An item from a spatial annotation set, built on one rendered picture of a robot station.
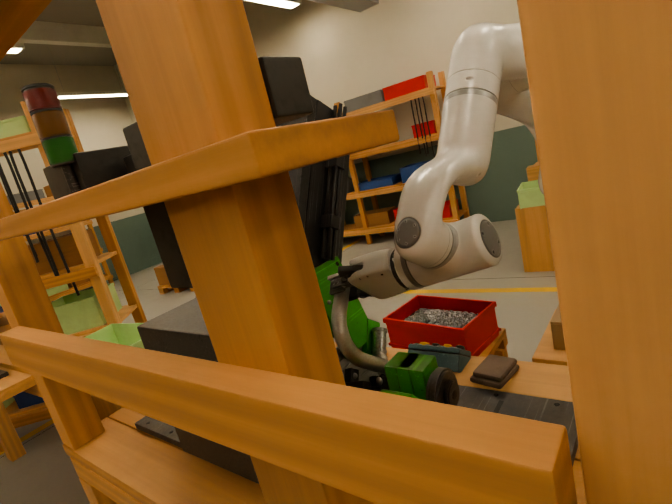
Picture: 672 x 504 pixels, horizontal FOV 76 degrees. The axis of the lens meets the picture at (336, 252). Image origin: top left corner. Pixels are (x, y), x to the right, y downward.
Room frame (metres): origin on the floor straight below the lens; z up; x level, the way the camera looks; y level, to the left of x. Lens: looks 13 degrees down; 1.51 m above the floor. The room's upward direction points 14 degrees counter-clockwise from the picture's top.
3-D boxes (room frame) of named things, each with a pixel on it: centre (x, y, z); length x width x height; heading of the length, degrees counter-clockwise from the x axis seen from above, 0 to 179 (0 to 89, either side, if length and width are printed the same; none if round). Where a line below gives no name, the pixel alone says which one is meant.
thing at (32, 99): (0.80, 0.43, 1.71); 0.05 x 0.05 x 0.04
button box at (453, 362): (1.06, -0.20, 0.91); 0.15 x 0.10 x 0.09; 50
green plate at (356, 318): (0.96, 0.04, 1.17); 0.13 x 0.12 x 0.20; 50
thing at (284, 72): (0.60, 0.06, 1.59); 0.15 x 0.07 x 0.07; 50
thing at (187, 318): (0.92, 0.31, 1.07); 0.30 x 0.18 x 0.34; 50
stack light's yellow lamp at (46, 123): (0.80, 0.43, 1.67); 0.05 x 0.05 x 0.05
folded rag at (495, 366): (0.93, -0.30, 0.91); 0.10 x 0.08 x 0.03; 130
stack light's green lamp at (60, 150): (0.80, 0.43, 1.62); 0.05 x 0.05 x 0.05
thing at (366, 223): (6.85, -0.68, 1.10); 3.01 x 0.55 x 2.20; 53
